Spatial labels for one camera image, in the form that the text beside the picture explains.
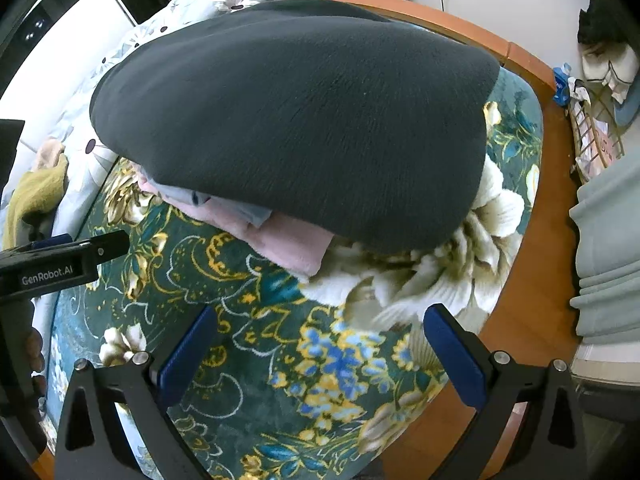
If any cream hanging garment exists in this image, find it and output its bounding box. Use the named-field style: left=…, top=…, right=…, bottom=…
left=580, top=42, right=640, bottom=102

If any wooden bed frame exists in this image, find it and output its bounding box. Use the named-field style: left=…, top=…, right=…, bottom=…
left=35, top=0, right=583, bottom=480

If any dark grey fleece garment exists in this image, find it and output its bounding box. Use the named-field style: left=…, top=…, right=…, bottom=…
left=89, top=0, right=501, bottom=253

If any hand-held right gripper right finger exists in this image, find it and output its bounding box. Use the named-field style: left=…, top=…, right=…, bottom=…
left=423, top=304, right=587, bottom=480

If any blue daisy print duvet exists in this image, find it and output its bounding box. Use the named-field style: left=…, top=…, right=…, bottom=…
left=0, top=0, right=326, bottom=261

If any light blue folded garment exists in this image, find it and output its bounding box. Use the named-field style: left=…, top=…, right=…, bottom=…
left=159, top=184, right=274, bottom=229

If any teal floral bed blanket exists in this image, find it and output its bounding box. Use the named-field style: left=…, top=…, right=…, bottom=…
left=45, top=67, right=546, bottom=480

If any white wardrobe with black stripe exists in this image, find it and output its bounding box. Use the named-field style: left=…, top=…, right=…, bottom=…
left=0, top=0, right=206, bottom=126

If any black hanging garment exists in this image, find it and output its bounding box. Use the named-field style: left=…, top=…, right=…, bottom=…
left=577, top=0, right=640, bottom=47

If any person's left hand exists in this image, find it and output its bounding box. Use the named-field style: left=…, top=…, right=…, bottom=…
left=26, top=327, right=49, bottom=399

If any olive green knit sweater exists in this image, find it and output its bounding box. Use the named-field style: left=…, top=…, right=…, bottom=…
left=4, top=152, right=71, bottom=249

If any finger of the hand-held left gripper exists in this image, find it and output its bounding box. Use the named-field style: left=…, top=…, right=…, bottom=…
left=75, top=230, right=130, bottom=272
left=15, top=233, right=74, bottom=252

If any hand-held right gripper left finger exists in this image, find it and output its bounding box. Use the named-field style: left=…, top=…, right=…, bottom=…
left=54, top=304, right=219, bottom=480

